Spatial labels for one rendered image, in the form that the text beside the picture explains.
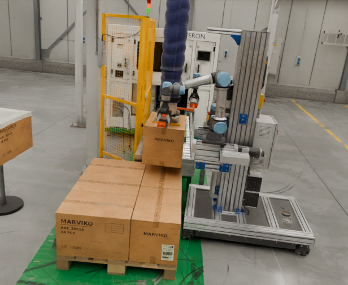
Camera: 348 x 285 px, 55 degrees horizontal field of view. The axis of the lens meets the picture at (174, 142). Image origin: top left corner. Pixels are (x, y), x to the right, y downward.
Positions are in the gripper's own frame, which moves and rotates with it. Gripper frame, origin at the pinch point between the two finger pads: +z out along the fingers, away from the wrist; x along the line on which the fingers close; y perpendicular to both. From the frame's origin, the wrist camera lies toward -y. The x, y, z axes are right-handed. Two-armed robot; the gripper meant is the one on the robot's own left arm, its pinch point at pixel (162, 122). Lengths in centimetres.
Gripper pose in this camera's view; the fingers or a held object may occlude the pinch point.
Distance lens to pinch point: 293.1
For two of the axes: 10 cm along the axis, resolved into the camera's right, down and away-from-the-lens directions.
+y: 0.6, -3.0, 9.5
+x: -9.9, -1.2, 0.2
